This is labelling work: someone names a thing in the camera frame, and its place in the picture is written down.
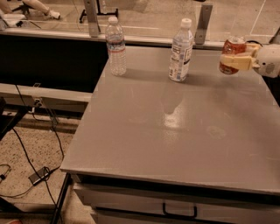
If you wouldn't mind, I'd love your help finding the person's leg with white shoe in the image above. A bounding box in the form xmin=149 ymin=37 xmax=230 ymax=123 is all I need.
xmin=22 ymin=0 xmax=60 ymax=19

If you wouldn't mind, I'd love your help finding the white labelled water bottle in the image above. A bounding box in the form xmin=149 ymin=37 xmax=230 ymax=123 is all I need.
xmin=169 ymin=18 xmax=193 ymax=82

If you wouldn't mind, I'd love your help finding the red coke can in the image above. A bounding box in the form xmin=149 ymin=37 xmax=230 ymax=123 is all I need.
xmin=220 ymin=36 xmax=246 ymax=74

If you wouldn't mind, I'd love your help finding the left grey metal bracket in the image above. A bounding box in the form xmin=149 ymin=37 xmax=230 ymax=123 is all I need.
xmin=83 ymin=0 xmax=100 ymax=38

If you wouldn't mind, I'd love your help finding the black table leg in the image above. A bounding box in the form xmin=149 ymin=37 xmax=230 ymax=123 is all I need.
xmin=50 ymin=173 xmax=72 ymax=224

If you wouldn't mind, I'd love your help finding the clear ribbed water bottle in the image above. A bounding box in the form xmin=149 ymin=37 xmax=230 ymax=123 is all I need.
xmin=105 ymin=17 xmax=126 ymax=76

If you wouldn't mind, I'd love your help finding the black floor cable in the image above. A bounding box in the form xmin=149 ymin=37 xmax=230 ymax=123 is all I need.
xmin=0 ymin=84 xmax=65 ymax=208

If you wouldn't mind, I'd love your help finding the grey drawer with black handle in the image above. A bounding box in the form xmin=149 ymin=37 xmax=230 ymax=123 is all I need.
xmin=73 ymin=183 xmax=280 ymax=224

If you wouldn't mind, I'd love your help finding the grey metal rail beam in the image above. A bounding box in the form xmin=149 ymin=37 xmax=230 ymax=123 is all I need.
xmin=0 ymin=83 xmax=92 ymax=113

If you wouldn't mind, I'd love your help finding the grey metal bracket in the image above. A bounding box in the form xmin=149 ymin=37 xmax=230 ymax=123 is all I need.
xmin=195 ymin=3 xmax=213 ymax=45
xmin=83 ymin=0 xmax=100 ymax=38

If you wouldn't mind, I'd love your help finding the black power adapter brick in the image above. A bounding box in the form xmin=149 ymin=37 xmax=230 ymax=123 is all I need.
xmin=29 ymin=167 xmax=51 ymax=186

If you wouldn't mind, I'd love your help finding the right grey metal bracket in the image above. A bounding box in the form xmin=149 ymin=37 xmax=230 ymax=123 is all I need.
xmin=195 ymin=3 xmax=213 ymax=45

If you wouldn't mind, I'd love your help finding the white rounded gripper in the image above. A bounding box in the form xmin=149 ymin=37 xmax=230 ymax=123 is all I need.
xmin=220 ymin=43 xmax=280 ymax=78

